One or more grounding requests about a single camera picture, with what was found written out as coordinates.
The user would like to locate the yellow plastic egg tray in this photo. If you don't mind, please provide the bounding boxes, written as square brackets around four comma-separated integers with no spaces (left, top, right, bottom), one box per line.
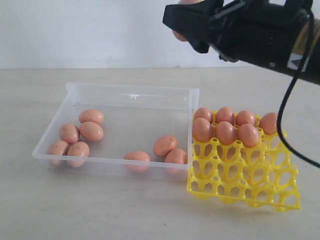
[187,127,300,212]

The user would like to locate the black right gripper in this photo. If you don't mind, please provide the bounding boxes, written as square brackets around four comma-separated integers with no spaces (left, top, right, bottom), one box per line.
[162,0,309,75]

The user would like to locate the brown egg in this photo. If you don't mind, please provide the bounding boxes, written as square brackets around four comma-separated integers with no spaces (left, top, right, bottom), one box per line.
[192,117,213,143]
[237,123,260,148]
[78,109,104,124]
[59,122,80,145]
[47,140,69,167]
[124,151,152,173]
[215,121,236,145]
[235,110,256,126]
[79,121,104,142]
[194,107,213,123]
[164,148,188,176]
[153,135,178,157]
[258,112,278,135]
[215,106,235,125]
[172,0,202,42]
[67,141,90,168]

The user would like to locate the clear plastic bin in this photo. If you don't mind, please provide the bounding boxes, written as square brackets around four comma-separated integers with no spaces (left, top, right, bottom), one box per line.
[32,82,200,181]

